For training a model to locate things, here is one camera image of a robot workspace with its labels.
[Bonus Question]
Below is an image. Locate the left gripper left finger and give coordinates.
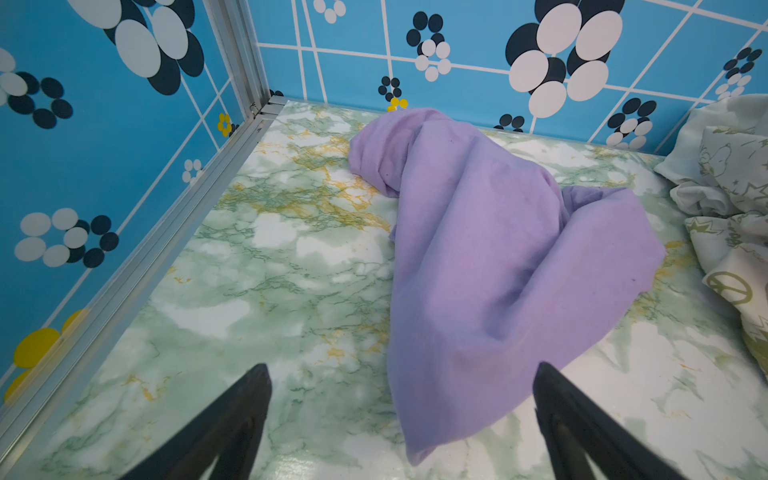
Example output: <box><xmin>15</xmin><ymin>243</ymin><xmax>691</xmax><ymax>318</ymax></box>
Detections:
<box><xmin>123</xmin><ymin>363</ymin><xmax>272</xmax><ymax>479</ymax></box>

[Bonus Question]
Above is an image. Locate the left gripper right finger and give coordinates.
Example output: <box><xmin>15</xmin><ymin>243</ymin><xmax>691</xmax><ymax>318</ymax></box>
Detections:
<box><xmin>533</xmin><ymin>362</ymin><xmax>683</xmax><ymax>479</ymax></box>

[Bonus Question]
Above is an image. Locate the purple cloth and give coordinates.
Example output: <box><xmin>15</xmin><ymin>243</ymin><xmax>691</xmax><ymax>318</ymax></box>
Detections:
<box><xmin>348</xmin><ymin>109</ymin><xmax>666</xmax><ymax>465</ymax></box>

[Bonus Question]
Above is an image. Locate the cream patterned cloth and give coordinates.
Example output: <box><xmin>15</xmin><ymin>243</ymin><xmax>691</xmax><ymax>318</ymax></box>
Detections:
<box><xmin>655</xmin><ymin>94</ymin><xmax>767</xmax><ymax>371</ymax></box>

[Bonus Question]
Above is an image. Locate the left aluminium floor rail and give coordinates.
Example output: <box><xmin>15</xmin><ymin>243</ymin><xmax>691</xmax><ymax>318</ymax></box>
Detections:
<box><xmin>1</xmin><ymin>96</ymin><xmax>288</xmax><ymax>478</ymax></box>

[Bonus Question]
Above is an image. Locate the left aluminium corner post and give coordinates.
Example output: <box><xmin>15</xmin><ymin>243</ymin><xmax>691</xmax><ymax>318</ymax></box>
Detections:
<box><xmin>204</xmin><ymin>0</ymin><xmax>271</xmax><ymax>118</ymax></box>

